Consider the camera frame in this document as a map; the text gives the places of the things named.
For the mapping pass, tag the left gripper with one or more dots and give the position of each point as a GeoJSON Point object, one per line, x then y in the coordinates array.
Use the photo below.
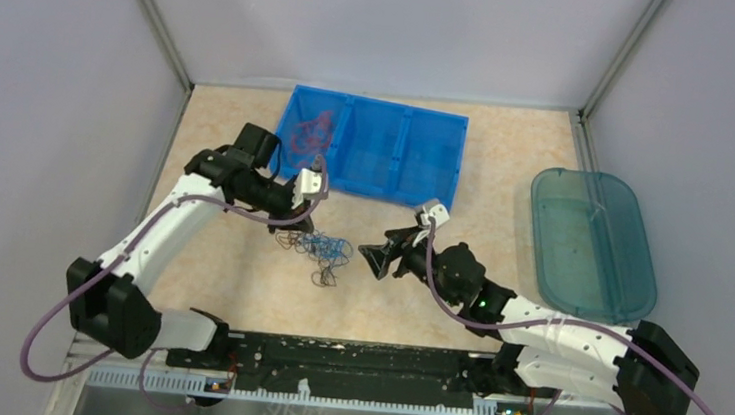
{"type": "Point", "coordinates": [289, 213]}

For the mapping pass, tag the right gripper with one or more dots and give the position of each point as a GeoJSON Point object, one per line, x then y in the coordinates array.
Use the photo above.
{"type": "Point", "coordinates": [379, 255]}

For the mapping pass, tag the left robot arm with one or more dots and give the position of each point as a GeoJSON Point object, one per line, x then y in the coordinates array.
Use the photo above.
{"type": "Point", "coordinates": [108, 297]}

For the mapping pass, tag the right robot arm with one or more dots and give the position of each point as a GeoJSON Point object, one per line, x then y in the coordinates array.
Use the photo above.
{"type": "Point", "coordinates": [459, 282]}

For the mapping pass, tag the blue three-compartment plastic bin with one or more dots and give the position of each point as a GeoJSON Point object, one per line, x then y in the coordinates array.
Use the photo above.
{"type": "Point", "coordinates": [373, 148]}

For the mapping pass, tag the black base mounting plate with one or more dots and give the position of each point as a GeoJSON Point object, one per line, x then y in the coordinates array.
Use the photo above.
{"type": "Point", "coordinates": [345, 386]}

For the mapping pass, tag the teal translucent plastic tray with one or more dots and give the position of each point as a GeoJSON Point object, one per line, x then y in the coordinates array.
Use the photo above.
{"type": "Point", "coordinates": [591, 251]}

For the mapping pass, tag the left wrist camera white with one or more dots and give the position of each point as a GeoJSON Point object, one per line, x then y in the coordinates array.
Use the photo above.
{"type": "Point", "coordinates": [310, 185]}

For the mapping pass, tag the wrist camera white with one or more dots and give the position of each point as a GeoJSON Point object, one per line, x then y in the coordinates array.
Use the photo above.
{"type": "Point", "coordinates": [310, 185]}
{"type": "Point", "coordinates": [432, 211]}

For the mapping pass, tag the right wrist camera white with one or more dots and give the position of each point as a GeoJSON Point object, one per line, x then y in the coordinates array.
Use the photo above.
{"type": "Point", "coordinates": [432, 211]}

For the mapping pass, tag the white slotted cable duct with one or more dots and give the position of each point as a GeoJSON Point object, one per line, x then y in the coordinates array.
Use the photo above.
{"type": "Point", "coordinates": [198, 385]}

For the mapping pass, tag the aluminium frame rail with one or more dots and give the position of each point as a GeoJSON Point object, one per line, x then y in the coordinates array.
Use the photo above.
{"type": "Point", "coordinates": [637, 388]}

